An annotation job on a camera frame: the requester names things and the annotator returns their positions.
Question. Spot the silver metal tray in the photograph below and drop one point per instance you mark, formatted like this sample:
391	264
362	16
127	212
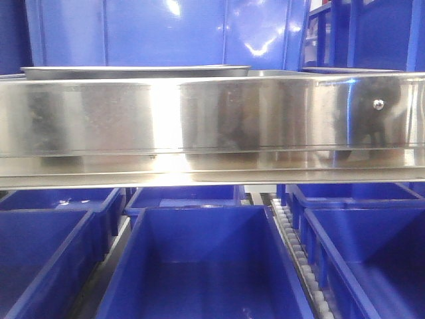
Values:
122	72

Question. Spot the blue bin rear centre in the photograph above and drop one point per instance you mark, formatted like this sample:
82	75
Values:
183	196

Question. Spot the blue bin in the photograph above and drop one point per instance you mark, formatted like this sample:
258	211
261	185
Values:
183	196
15	41
46	257
260	34
366	34
106	203
299	197
222	262
368	262

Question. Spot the blue bin rear right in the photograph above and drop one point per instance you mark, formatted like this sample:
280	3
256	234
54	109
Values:
299	197

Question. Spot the stainless steel shelf rack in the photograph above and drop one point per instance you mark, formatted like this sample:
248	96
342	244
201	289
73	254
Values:
270	126

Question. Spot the blue bin lower centre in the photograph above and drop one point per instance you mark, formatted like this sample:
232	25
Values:
222	262

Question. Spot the blue bin rear left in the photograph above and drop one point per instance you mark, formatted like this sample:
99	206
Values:
106	203

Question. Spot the blue bin upper centre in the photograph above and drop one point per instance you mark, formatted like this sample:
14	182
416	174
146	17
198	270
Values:
260	34

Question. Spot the shiny rack bolt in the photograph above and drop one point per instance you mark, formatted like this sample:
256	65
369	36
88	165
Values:
378	104

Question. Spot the blue bin lower right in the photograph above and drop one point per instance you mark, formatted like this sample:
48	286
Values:
368	262

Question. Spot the blue bin lower left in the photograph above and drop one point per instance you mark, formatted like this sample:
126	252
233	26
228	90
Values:
46	257

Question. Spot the blue bin upper right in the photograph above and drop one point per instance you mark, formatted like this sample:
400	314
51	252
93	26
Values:
366	34

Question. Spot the blue bin upper left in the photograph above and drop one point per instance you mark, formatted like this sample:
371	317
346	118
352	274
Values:
15	41

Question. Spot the roller track rail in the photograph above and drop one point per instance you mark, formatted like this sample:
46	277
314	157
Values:
283	218

